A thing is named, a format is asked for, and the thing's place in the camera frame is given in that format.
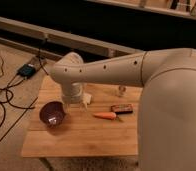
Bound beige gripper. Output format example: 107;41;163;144
61;83;83;104

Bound white sponge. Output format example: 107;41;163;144
82;93;92;108

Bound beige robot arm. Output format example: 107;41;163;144
51;48;196;171

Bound purple ceramic bowl cup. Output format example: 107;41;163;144
39;101;66;127

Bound orange toy carrot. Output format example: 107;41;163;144
93;112;117;120

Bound wooden table top board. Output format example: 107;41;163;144
21;76;142;157

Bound dark red rectangular block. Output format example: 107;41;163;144
111;104;133;114

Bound long wooden rail beam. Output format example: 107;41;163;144
0;17;140;57

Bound black floor cable left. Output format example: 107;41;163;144
0;39;47;153

